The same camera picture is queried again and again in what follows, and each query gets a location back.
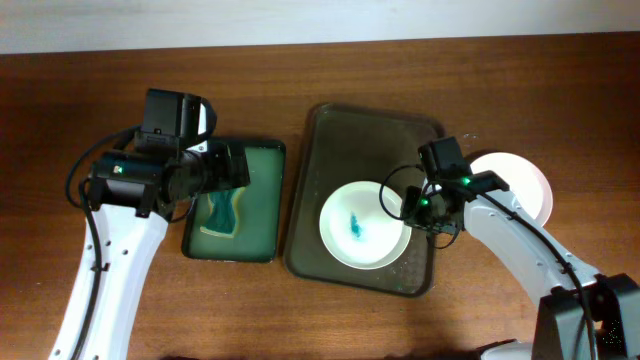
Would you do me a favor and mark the white plate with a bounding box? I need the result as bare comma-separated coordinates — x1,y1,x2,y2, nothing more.
319,181,411,270
470,152,553,226

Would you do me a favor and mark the green and yellow sponge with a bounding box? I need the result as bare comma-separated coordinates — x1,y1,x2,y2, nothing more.
200,187,245,238

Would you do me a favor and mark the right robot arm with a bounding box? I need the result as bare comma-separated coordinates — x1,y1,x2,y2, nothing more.
401,137,639,360

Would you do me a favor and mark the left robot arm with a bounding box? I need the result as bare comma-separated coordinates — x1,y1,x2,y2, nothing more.
50,89,250,359

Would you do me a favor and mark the large brown serving tray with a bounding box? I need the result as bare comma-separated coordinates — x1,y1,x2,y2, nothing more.
283,103,445,298

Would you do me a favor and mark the small green water tray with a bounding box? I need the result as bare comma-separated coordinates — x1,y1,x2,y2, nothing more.
181,139,286,263

